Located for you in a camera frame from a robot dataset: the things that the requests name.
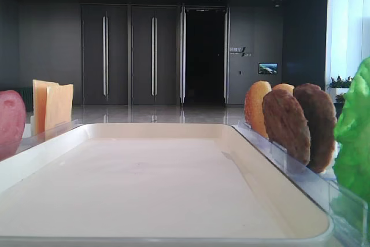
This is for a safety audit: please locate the brown meat patty thick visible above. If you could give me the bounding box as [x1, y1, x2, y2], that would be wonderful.
[293, 83, 337, 173]

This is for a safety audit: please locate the red tomato slice inner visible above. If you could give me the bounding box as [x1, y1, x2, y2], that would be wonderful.
[1, 90, 26, 161]

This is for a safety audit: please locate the orange cheese slice inner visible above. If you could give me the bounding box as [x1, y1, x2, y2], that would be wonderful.
[45, 84, 73, 130]

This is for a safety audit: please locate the green lettuce leaf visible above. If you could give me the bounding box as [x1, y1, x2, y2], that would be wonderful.
[334, 58, 369, 202]

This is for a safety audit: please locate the cream rectangular tray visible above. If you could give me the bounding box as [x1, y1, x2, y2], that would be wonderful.
[1, 123, 334, 246]

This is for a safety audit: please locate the clear acrylic rail left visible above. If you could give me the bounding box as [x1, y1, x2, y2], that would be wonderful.
[16, 120, 82, 154]

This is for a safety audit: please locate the dark double door left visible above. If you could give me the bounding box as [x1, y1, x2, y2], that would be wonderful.
[82, 5, 128, 105]

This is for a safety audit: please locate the clear acrylic rail right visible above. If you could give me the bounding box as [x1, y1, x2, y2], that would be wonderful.
[233, 121, 369, 246]

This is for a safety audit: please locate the golden bun half right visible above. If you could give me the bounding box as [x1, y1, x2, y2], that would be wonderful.
[272, 83, 294, 95]

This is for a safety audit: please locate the golden bun half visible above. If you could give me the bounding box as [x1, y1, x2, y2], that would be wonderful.
[244, 81, 272, 138]
[272, 83, 294, 95]

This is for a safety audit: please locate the dark double door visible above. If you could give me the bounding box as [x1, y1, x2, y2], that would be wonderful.
[82, 5, 128, 105]
[132, 6, 177, 105]

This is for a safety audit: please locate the flower planter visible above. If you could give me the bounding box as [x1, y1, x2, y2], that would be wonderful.
[328, 75, 353, 103]

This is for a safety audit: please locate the clear acrylic rail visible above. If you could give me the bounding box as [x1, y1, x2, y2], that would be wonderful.
[16, 120, 82, 154]
[233, 121, 369, 246]

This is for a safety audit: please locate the brown meat patty thin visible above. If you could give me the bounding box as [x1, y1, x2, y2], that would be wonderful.
[262, 89, 310, 165]

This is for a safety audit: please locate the wall display screen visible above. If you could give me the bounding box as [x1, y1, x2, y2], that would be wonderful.
[258, 63, 278, 75]

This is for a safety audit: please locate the orange cheese slice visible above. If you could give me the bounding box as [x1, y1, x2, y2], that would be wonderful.
[45, 84, 73, 130]
[32, 79, 59, 135]

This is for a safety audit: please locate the orange cheese slice outer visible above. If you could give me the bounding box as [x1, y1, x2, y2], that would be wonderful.
[32, 79, 59, 135]

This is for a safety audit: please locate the golden bun half left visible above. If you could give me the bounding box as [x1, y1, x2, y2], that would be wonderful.
[244, 81, 272, 138]

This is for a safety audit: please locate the dark double door middle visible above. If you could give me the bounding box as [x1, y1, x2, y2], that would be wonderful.
[132, 6, 177, 105]

